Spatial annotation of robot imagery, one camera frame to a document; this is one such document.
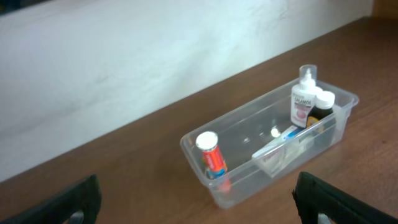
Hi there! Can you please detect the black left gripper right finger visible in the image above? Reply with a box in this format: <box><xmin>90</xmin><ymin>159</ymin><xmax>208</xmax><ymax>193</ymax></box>
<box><xmin>292</xmin><ymin>172</ymin><xmax>397</xmax><ymax>224</ymax></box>

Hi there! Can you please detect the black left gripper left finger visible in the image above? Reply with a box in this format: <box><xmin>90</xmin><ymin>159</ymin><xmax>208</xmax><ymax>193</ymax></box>
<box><xmin>1</xmin><ymin>174</ymin><xmax>102</xmax><ymax>224</ymax></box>

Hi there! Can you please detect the white Panadol box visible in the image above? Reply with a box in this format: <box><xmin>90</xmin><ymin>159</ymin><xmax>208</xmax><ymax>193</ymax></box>
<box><xmin>252</xmin><ymin>125</ymin><xmax>314</xmax><ymax>178</ymax></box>

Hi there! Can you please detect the clear plastic container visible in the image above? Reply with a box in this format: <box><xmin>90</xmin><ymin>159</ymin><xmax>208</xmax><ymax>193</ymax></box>
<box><xmin>180</xmin><ymin>80</ymin><xmax>359</xmax><ymax>208</ymax></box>

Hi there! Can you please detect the dark syrup bottle white cap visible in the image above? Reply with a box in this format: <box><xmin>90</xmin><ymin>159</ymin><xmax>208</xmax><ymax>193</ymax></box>
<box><xmin>307</xmin><ymin>91</ymin><xmax>335</xmax><ymax>128</ymax></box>

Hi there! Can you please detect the white squeeze bottle clear cap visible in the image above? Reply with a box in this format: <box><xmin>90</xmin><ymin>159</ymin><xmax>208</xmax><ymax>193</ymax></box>
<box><xmin>290</xmin><ymin>64</ymin><xmax>322</xmax><ymax>128</ymax></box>

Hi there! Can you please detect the orange effervescent tablet tube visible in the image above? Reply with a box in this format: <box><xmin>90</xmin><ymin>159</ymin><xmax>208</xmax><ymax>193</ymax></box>
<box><xmin>195</xmin><ymin>131</ymin><xmax>228</xmax><ymax>179</ymax></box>

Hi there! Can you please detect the brown wooden door frame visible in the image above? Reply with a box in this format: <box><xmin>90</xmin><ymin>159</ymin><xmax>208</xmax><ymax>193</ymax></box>
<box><xmin>372</xmin><ymin>0</ymin><xmax>398</xmax><ymax>19</ymax></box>

